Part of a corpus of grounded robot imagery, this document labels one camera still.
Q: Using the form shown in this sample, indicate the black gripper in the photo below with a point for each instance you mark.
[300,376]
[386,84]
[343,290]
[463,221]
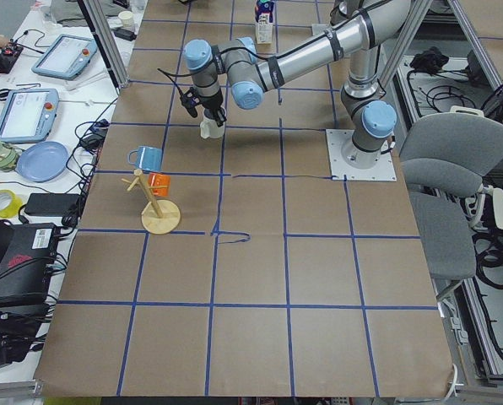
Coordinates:
[210,106]

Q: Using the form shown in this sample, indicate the black computer box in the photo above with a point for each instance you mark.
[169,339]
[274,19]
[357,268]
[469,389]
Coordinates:
[26,250]

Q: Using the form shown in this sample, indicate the blue plate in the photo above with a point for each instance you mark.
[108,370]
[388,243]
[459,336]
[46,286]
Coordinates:
[43,162]

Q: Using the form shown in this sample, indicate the paper cup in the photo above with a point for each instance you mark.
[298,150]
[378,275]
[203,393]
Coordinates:
[127,20]

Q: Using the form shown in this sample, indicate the aluminium frame post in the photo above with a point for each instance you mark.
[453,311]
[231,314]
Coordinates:
[100,30]

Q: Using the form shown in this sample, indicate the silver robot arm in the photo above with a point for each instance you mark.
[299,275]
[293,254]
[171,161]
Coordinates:
[250,77]

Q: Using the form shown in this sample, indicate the lower teach pendant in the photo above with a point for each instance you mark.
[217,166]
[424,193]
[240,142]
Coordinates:
[28,115]

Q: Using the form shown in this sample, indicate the blue mug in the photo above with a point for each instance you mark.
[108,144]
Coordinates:
[146,158]

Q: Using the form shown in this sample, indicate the white mug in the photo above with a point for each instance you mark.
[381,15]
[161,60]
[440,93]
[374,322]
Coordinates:
[209,128]

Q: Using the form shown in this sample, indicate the grey office chair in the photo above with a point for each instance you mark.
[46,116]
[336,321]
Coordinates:
[445,154]

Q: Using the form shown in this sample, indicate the upper teach pendant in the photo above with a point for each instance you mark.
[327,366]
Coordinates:
[66,58]

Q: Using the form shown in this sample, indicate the orange mug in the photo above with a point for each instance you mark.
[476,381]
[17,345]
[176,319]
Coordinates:
[159,184]

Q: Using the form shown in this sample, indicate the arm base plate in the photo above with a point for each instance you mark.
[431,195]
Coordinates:
[347,163]

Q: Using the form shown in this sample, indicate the teach pendant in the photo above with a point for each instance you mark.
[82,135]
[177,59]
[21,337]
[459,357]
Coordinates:
[66,58]
[28,115]

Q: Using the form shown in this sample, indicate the black power adapter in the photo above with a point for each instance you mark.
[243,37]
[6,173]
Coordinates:
[50,204]

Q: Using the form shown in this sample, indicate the yellow tape roll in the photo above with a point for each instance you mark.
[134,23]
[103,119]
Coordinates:
[10,203]

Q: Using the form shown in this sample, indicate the Pascual milk carton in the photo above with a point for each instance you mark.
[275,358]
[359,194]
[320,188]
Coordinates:
[264,21]

